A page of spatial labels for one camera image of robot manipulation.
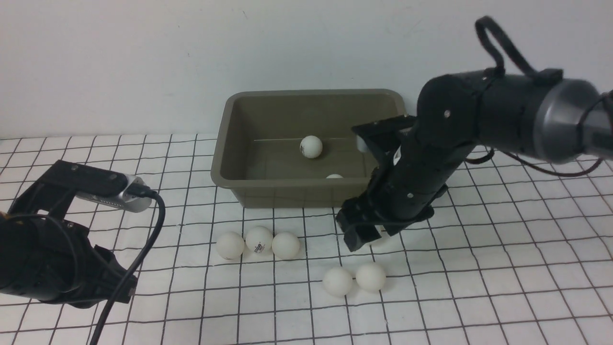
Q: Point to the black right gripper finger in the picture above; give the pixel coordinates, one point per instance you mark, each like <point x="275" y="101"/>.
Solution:
<point x="355" y="236"/>
<point x="397" y="226"/>

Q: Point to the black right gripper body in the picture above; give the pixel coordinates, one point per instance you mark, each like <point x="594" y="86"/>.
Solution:
<point x="410" y="178"/>

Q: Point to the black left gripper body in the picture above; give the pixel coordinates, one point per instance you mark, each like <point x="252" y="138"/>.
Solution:
<point x="53" y="262"/>

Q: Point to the white ping-pong ball with logo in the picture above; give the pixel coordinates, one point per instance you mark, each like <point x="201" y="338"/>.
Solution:
<point x="259" y="239"/>

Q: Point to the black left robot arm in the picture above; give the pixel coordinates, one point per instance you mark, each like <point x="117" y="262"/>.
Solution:
<point x="50" y="259"/>

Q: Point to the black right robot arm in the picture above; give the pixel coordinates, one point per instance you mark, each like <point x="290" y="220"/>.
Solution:
<point x="546" y="117"/>

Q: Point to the white black-grid tablecloth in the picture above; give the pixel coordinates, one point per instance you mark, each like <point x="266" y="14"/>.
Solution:
<point x="511" y="257"/>

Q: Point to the olive green plastic bin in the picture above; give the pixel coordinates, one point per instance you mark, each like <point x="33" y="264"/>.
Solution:
<point x="258" y="158"/>

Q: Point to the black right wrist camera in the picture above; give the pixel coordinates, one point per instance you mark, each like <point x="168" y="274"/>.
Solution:
<point x="382" y="137"/>

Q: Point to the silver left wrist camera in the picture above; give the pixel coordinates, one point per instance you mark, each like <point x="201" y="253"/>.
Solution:
<point x="54" y="191"/>

